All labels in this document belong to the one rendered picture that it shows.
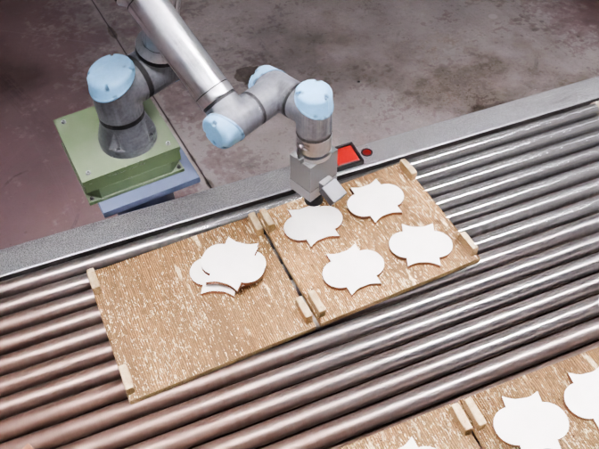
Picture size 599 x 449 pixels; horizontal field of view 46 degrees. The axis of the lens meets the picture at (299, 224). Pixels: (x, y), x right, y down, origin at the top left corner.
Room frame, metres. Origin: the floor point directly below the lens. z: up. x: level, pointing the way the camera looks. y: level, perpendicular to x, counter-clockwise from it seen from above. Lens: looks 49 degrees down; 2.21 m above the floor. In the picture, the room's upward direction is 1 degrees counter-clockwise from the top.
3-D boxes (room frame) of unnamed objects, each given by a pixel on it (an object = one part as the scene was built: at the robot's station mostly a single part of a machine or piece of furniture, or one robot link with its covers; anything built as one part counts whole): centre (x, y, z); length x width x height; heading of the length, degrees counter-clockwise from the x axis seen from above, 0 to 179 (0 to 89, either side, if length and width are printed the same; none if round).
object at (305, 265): (1.06, -0.16, 0.93); 0.41 x 0.35 x 0.02; 115
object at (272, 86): (1.15, 0.05, 1.29); 0.11 x 0.11 x 0.08; 46
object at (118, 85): (1.38, 0.44, 1.13); 0.13 x 0.12 x 0.14; 136
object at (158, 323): (0.88, 0.23, 0.93); 0.41 x 0.35 x 0.02; 114
